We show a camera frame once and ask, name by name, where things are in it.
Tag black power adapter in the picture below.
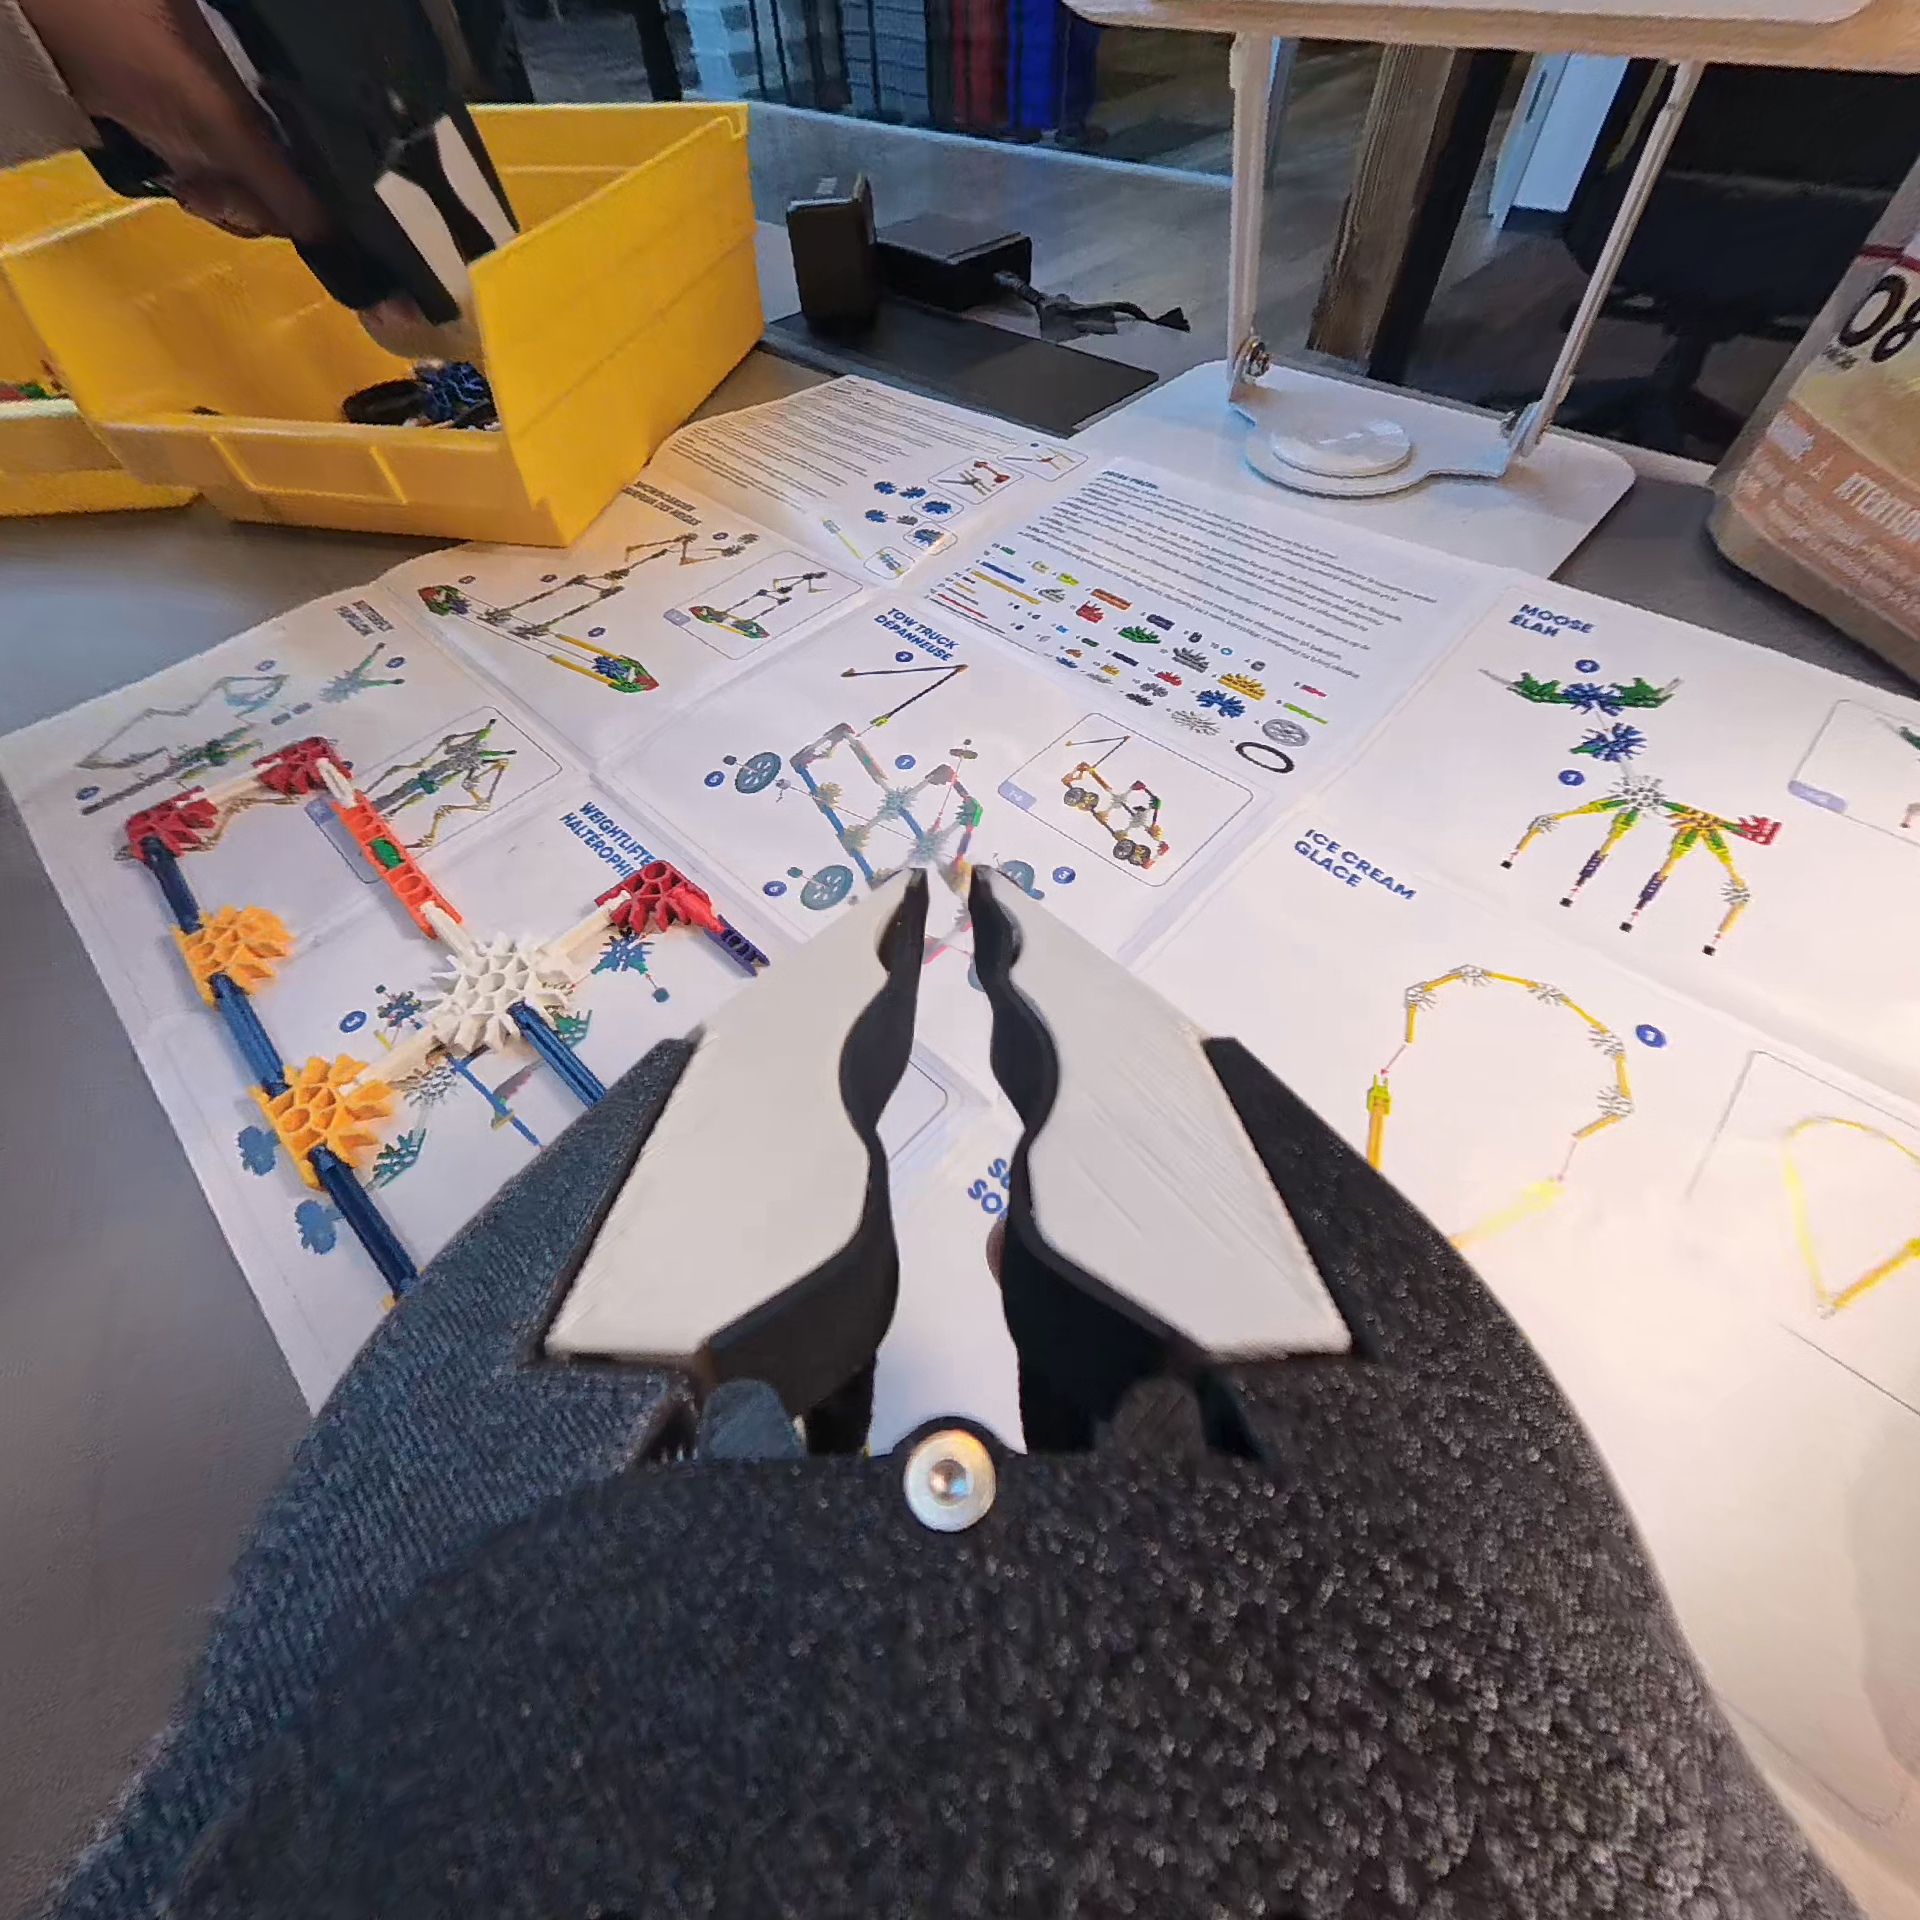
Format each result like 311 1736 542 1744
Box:
873 210 1038 312

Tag cardboard construction toy box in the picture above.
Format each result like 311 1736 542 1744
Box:
1708 224 1920 683

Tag person's left hand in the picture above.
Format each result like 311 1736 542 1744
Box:
82 0 326 242

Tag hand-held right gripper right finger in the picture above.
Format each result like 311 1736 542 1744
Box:
967 864 1359 1455

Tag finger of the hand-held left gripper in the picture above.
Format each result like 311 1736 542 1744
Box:
374 166 467 324
427 111 521 271

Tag black cable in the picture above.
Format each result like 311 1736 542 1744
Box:
1027 277 1194 339

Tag yellow plastic bin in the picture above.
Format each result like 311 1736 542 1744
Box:
0 102 769 548
0 151 203 519

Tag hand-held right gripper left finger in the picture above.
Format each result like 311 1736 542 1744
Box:
540 864 934 1455

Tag printed paper instruction sheet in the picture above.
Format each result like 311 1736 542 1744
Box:
0 374 1920 1920

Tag background storage shelving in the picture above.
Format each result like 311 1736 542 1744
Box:
662 0 1249 154

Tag wooden post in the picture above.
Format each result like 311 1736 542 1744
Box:
1305 45 1520 376

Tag white desk stand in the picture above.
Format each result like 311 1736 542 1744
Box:
1063 0 1882 586

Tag pile of toy pieces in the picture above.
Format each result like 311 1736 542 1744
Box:
337 357 502 434

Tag colourful construction toy model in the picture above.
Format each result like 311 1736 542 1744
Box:
119 736 722 1299

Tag black flat pad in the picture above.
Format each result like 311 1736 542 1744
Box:
756 300 1164 440

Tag black rectangular device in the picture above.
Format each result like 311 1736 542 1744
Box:
785 171 884 346

